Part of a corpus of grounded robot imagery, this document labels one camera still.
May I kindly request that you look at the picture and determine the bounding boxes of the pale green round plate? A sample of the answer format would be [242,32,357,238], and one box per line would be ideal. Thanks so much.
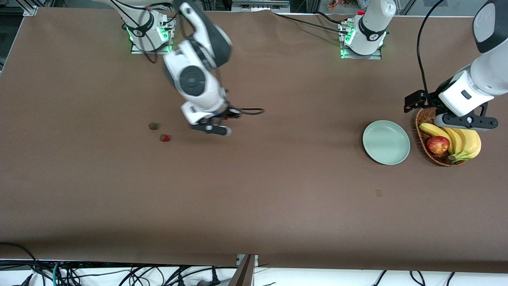
[362,120,411,165]

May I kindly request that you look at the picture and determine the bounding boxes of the brown wicker basket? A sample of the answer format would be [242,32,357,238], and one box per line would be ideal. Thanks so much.
[415,107,469,167]

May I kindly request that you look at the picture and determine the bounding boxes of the red yellow apple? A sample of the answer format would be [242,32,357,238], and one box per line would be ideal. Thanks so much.
[426,135,450,155]

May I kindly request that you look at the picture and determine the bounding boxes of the brown table cover sheet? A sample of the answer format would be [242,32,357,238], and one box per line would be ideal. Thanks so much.
[0,7,508,274]

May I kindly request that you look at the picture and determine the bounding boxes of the grey power strip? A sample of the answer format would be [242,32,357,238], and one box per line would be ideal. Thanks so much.
[231,0,290,12]

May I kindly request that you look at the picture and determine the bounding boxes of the dark table leg beam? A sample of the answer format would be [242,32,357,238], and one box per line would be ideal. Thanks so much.
[229,255,254,286]

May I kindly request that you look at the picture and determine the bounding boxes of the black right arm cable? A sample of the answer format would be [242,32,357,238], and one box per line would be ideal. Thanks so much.
[107,0,266,120]

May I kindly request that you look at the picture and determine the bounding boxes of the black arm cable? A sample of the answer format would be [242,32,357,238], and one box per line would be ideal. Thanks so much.
[107,0,266,120]
[416,0,446,96]

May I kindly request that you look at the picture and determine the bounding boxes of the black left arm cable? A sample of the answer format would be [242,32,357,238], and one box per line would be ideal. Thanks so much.
[416,0,446,96]

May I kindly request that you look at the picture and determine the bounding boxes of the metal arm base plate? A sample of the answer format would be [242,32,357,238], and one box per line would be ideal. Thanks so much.
[339,20,383,60]
[130,16,174,55]

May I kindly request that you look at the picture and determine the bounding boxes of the black cable across table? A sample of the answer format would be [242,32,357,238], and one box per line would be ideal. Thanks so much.
[274,11,352,31]

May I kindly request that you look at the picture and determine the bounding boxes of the metal table bracket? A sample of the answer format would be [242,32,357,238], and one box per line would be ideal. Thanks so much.
[236,253,259,267]

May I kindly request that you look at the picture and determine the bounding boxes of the aluminium frame profile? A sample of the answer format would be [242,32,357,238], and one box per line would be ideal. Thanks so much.
[16,0,40,17]

